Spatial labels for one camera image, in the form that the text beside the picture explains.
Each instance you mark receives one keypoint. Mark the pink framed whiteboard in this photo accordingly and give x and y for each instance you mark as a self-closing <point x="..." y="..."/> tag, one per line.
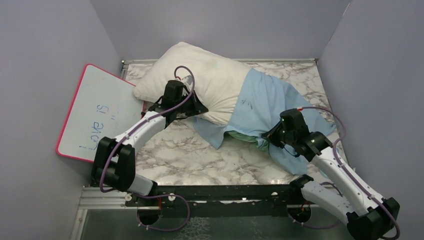
<point x="103" y="106"/>

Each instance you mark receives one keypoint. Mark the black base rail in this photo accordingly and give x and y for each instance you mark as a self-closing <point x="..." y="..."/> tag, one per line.
<point x="221" y="201"/>

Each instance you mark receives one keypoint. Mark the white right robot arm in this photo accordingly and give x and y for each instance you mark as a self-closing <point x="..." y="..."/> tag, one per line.
<point x="365" y="212"/>

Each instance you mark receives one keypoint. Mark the light blue pillowcase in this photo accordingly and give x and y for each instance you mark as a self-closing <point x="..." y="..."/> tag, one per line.
<point x="261" y="100"/>

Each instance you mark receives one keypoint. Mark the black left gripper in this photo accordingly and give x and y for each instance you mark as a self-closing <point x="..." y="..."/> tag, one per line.
<point x="197" y="107"/>

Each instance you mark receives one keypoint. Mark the white pillow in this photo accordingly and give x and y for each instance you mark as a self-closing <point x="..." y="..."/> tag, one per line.
<point x="218" y="80"/>

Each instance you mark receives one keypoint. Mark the green patterned cloth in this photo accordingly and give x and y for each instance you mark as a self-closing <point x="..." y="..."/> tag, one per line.
<point x="260" y="143"/>

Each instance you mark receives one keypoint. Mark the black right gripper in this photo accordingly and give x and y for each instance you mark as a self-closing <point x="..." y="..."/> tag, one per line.
<point x="272" y="135"/>

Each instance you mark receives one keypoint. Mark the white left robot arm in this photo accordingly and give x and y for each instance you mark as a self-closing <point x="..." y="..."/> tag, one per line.
<point x="115" y="158"/>

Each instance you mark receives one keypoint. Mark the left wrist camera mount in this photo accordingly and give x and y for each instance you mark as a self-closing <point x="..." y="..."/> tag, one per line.
<point x="188" y="82"/>

